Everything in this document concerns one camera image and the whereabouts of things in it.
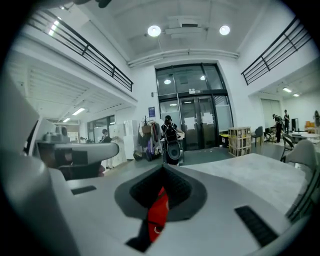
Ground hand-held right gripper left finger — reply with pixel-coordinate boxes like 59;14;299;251
49;164;164;256

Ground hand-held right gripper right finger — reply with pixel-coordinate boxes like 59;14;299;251
149;164;293;256

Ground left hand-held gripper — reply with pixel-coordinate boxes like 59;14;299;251
23;117;120;181

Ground red backpack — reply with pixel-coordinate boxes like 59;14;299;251
146;186;170;244

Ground glass office partition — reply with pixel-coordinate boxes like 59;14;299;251
87;114;116;145

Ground white cabinets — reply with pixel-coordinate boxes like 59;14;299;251
109;119;139;161

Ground black yellow bag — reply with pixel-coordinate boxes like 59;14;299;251
133;149;146;163

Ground coat rack with clothes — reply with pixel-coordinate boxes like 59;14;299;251
136;114;163;163

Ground black rounded cart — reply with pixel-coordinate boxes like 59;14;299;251
162;138;185;166

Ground black bin with yellow lid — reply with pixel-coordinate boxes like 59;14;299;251
219;133;230;149

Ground wooden slat crate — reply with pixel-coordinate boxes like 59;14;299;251
227;126;252;158

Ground black framed glass door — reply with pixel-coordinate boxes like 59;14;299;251
154;63;235;152

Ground black balcony railing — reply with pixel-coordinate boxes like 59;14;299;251
240;16;314;86
26;9;135;93

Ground dark upholstered chair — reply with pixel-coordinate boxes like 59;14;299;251
250;125;264;148

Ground grey shell chair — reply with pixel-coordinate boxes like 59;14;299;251
284;138;316;176

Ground round white table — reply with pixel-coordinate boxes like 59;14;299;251
291;132;320;142

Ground white ceiling air conditioner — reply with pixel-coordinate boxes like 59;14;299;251
163;16;208;40

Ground black frame chair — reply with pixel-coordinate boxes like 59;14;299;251
279;132;296;163

